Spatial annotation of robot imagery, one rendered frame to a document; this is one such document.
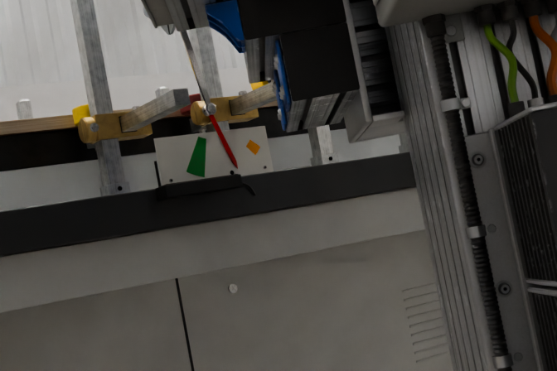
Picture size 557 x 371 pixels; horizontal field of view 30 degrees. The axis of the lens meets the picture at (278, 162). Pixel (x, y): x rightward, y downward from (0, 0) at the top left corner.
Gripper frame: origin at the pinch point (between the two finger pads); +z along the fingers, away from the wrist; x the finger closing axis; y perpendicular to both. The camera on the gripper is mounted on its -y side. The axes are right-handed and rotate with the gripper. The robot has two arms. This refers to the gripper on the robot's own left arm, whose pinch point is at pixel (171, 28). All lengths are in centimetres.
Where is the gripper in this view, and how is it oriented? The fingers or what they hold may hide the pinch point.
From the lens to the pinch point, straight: 208.7
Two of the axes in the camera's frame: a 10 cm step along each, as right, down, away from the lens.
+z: 1.7, 9.8, -0.9
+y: -6.2, 0.3, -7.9
